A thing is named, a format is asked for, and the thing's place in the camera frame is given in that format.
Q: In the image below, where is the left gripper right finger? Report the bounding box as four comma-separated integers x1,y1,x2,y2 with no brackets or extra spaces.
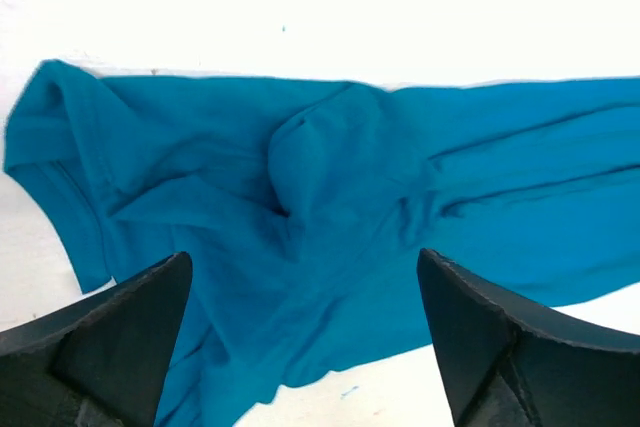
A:
417,249,639,427

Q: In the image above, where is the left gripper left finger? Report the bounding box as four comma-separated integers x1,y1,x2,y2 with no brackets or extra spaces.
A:
1,252,192,426

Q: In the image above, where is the blue t shirt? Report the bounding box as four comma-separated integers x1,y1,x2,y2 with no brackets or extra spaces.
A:
4,60,639,426

